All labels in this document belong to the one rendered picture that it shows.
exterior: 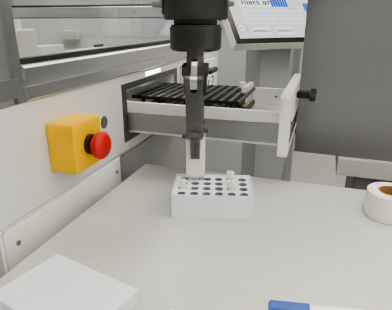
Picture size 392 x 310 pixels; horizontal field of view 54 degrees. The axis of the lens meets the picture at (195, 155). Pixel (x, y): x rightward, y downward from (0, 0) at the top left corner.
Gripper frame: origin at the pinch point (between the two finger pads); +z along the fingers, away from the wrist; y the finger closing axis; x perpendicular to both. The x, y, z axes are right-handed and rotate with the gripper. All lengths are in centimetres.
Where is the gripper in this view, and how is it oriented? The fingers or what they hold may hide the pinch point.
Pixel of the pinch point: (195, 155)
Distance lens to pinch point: 62.1
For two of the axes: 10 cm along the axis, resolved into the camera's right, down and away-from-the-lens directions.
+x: 10.0, 0.2, -0.5
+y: -0.5, 3.3, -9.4
